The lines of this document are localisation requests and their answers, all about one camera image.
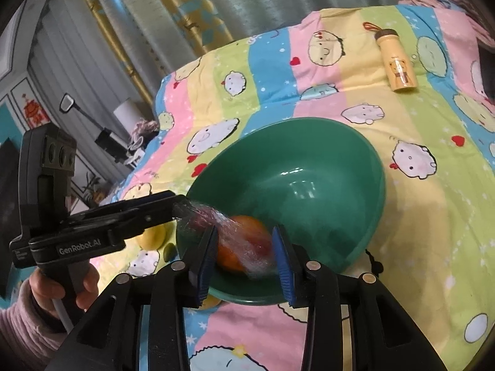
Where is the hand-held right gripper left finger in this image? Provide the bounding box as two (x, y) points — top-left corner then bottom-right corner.
(44, 226), (221, 371)

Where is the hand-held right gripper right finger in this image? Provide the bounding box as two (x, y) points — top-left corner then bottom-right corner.
(271, 225), (449, 371)

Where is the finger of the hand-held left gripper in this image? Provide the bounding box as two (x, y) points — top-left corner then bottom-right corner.
(116, 211), (182, 246)
(66, 190), (190, 225)

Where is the yellow lemon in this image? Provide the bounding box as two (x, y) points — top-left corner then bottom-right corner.
(138, 222), (169, 250)

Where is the orange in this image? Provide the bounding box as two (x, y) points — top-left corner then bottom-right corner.
(217, 215), (273, 275)

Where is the plastic-wrapped red fruit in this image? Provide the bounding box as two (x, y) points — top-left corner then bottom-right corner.
(174, 198), (279, 279)

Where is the green plastic bowl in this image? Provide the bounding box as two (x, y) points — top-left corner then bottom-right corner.
(175, 117), (387, 306)

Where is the person's left forearm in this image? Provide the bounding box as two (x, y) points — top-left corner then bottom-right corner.
(0, 278), (74, 371)

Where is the person's left hand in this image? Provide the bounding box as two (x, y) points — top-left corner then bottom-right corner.
(30, 265), (101, 318)

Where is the white stool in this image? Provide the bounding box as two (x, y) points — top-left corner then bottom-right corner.
(127, 143), (146, 168)

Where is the potted plant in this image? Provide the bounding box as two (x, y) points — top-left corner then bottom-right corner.
(82, 173), (106, 202)

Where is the pink cloth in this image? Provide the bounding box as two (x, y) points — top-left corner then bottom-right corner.
(129, 118), (160, 147)

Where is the white cylinder appliance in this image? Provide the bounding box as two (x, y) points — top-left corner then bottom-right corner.
(113, 100), (145, 132)

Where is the grey sheer curtain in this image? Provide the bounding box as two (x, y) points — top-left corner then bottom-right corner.
(27, 0), (155, 174)

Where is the yellow patterned curtain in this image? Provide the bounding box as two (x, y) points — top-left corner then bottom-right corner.
(71, 0), (235, 103)

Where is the yellow cartoon bottle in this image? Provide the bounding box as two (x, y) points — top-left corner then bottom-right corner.
(363, 21), (420, 93)

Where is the white cable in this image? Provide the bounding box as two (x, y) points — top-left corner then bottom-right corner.
(52, 297), (74, 334)

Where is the red knot wall ornament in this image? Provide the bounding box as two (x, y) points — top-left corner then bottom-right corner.
(21, 93), (49, 129)

